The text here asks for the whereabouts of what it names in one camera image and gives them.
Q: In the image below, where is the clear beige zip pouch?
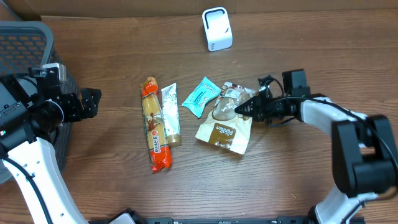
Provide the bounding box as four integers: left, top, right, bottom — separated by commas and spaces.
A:
195, 82, 257, 155

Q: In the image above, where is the teal wipes packet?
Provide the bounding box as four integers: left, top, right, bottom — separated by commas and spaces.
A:
182, 77, 221, 118

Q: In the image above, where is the white Pantene tube gold cap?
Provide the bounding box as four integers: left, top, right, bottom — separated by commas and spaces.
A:
161, 83, 182, 147

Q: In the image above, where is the red snack package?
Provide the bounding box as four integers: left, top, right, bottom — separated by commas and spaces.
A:
140, 77, 172, 173

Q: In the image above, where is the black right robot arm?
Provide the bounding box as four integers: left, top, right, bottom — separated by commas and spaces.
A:
235, 69, 397, 224

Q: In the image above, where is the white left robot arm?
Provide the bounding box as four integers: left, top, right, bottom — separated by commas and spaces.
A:
1, 74, 101, 223

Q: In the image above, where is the white barcode scanner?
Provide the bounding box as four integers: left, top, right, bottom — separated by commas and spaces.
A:
201, 7, 233, 52

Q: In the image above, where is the dark grey plastic basket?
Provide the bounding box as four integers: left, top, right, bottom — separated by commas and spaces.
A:
1, 21, 79, 184

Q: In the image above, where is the brown cardboard backdrop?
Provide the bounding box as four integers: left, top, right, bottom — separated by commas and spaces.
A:
1, 0, 397, 20

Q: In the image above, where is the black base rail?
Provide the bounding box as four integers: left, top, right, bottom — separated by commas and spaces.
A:
88, 215, 366, 224

